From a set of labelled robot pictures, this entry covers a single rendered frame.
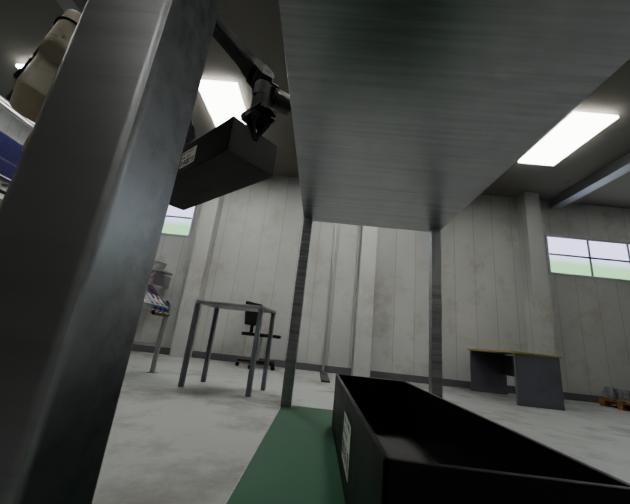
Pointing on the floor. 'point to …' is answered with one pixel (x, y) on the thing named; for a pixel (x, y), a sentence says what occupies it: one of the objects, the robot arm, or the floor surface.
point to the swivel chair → (254, 333)
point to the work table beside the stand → (213, 339)
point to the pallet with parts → (626, 398)
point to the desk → (535, 383)
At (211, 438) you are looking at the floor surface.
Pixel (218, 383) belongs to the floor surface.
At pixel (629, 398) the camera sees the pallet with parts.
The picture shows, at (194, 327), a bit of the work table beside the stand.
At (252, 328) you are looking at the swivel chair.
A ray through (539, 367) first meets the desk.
